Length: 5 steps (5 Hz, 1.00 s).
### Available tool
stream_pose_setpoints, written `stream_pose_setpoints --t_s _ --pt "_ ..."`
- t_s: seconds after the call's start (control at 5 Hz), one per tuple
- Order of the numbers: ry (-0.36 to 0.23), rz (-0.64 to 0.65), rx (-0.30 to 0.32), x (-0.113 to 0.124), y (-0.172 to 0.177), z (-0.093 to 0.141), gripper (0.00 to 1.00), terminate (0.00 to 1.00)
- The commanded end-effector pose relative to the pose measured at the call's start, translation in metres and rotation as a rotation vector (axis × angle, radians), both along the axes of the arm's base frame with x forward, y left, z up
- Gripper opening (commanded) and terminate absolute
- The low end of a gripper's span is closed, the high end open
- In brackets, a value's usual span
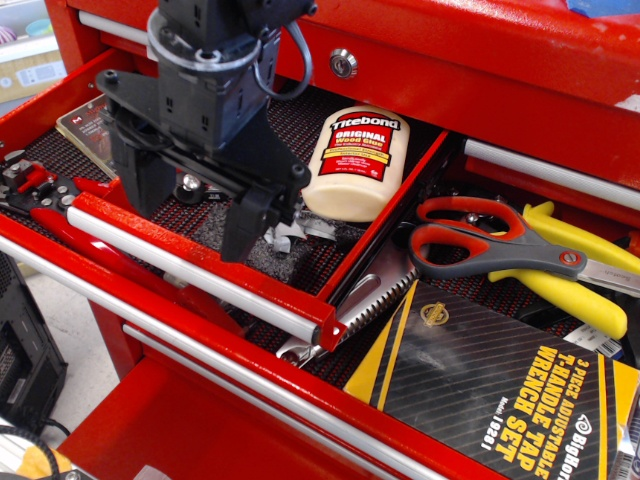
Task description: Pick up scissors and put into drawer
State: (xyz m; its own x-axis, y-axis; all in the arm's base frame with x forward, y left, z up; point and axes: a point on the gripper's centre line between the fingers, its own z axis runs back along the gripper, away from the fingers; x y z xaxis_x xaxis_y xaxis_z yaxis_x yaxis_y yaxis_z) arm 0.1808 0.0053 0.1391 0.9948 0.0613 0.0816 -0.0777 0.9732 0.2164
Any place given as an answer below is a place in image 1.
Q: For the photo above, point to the red tool chest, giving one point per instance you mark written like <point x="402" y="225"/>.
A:
<point x="524" y="98"/>

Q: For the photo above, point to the black equipment box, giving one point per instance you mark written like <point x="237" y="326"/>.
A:
<point x="32" y="368"/>

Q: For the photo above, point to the red grey handled scissors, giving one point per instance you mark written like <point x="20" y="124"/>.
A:
<point x="517" y="248"/>

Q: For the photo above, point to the crumpled grey tape piece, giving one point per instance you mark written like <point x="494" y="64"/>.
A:
<point x="282" y="237"/>

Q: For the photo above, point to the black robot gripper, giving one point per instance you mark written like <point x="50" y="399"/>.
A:
<point x="205" y="112"/>

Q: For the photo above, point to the drill bit set case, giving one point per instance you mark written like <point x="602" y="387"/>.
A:
<point x="84" y="127"/>

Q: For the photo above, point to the yellow handled pliers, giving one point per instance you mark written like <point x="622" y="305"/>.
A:
<point x="584" y="257"/>

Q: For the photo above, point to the tap wrench set package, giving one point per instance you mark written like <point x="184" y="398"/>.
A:
<point x="524" y="403"/>

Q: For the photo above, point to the black ball knob part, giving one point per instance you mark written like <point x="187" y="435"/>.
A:
<point x="190" y="190"/>

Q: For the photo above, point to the chrome drawer lock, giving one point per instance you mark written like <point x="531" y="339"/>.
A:
<point x="343" y="64"/>

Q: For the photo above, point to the silver folding saw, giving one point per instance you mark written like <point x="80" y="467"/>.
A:
<point x="385" y="281"/>

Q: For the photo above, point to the Titebond wood glue bottle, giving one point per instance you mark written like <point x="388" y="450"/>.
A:
<point x="357" y="165"/>

